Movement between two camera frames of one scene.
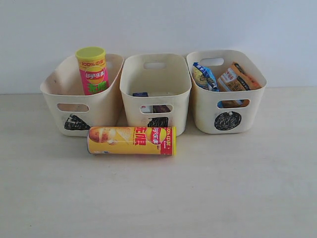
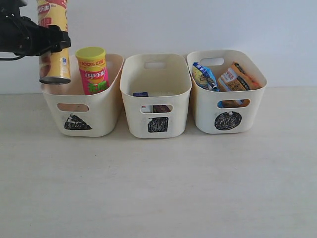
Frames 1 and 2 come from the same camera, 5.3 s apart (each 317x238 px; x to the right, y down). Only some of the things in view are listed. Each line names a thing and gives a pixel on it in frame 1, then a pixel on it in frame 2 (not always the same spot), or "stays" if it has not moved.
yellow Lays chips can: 132,140 → 55,67
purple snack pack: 160,108 stays
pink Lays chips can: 93,69 stays
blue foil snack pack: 142,94 stays
